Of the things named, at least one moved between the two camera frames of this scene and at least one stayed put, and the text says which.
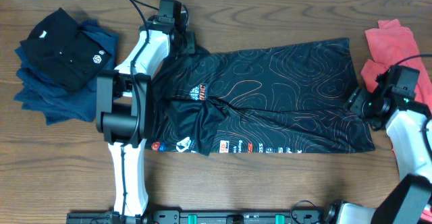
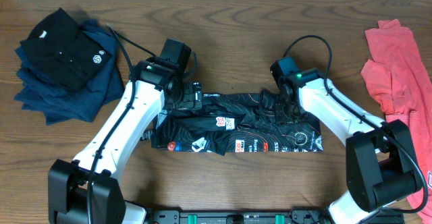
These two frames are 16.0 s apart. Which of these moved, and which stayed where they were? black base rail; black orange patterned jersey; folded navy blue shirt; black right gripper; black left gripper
Moved: black right gripper; black orange patterned jersey; black left gripper
Stayed: folded navy blue shirt; black base rail
